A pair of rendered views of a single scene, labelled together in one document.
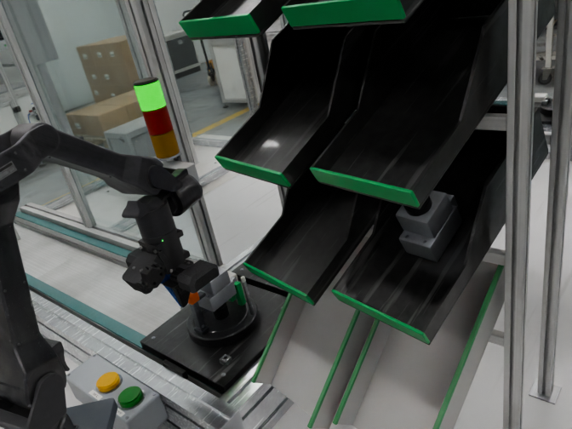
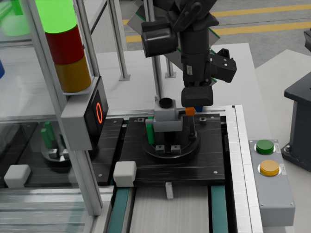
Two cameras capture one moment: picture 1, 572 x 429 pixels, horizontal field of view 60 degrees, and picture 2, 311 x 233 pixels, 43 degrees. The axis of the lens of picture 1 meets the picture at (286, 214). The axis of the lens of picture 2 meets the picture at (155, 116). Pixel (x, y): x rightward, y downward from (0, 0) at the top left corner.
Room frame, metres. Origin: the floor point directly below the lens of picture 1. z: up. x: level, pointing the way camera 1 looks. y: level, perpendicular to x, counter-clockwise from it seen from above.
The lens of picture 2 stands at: (1.23, 0.74, 1.57)
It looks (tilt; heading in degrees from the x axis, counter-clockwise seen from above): 35 degrees down; 235
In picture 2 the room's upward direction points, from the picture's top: 8 degrees counter-clockwise
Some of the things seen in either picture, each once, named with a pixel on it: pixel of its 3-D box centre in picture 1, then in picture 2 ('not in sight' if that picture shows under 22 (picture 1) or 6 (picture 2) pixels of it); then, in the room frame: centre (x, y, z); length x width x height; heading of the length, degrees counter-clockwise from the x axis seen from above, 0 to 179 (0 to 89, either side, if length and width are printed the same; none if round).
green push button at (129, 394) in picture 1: (131, 398); (264, 147); (0.65, 0.32, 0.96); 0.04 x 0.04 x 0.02
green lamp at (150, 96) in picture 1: (150, 95); (55, 9); (1.01, 0.21, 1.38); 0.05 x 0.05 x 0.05
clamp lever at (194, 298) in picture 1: (198, 307); (187, 120); (0.76, 0.19, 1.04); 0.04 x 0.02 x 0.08; 136
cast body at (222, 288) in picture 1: (216, 282); (162, 113); (0.80, 0.15, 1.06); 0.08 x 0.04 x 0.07; 136
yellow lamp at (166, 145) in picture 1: (164, 143); (72, 70); (1.01, 0.21, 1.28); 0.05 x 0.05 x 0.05
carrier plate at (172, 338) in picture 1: (225, 326); (171, 147); (0.79, 0.16, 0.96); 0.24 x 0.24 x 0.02; 46
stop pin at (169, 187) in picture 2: not in sight; (169, 190); (0.88, 0.25, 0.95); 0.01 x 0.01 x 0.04; 46
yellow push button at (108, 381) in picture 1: (109, 383); (269, 168); (0.70, 0.37, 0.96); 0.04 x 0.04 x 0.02
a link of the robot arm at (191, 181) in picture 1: (162, 187); (171, 25); (0.78, 0.19, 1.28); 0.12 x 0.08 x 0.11; 149
